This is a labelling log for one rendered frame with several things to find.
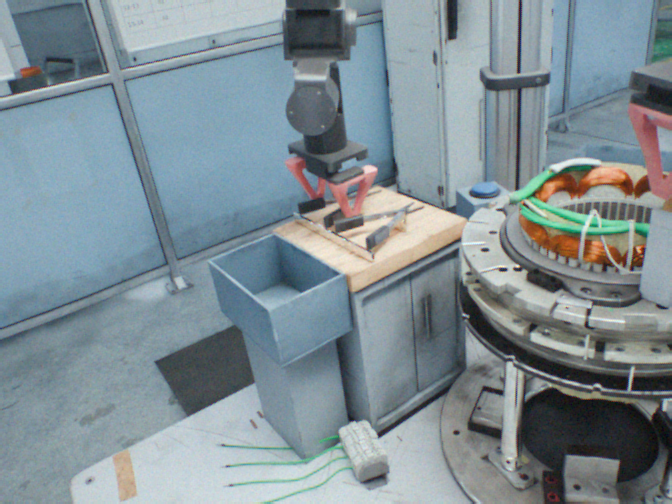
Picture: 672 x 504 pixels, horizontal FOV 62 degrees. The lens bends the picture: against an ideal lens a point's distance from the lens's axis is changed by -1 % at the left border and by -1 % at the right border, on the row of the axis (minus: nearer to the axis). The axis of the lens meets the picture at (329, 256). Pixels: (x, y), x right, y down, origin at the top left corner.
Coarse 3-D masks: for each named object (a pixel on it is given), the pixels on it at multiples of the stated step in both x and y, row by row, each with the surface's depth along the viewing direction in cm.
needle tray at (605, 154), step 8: (584, 144) 95; (592, 144) 94; (584, 152) 95; (592, 152) 95; (600, 152) 94; (608, 152) 93; (616, 152) 92; (624, 152) 92; (632, 152) 91; (640, 152) 90; (664, 152) 88; (600, 160) 95; (608, 160) 94; (616, 160) 93; (624, 160) 92; (632, 160) 91; (640, 160) 91; (664, 160) 89; (664, 168) 89
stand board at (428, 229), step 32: (384, 192) 88; (288, 224) 82; (320, 224) 81; (384, 224) 78; (416, 224) 77; (448, 224) 76; (320, 256) 73; (352, 256) 72; (384, 256) 71; (416, 256) 73; (352, 288) 68
